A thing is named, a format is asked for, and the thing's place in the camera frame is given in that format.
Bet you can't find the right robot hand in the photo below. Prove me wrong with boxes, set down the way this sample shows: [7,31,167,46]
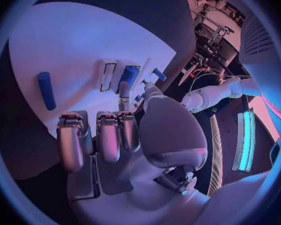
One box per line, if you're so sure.
[56,80,212,225]

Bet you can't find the workshop equipment rack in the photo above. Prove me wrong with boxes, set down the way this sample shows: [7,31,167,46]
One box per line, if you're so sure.
[177,0,247,88]

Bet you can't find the long blue cylinder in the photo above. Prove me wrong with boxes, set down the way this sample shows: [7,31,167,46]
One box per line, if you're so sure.
[36,71,57,111]

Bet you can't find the glowing light bar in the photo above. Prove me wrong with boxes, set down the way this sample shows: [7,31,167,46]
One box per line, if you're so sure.
[231,106,257,173]

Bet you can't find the white task board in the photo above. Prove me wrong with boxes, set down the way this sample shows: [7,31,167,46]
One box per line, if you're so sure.
[7,1,178,139]

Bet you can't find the white cable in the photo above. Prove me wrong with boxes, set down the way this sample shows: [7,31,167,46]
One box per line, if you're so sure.
[190,72,253,95]

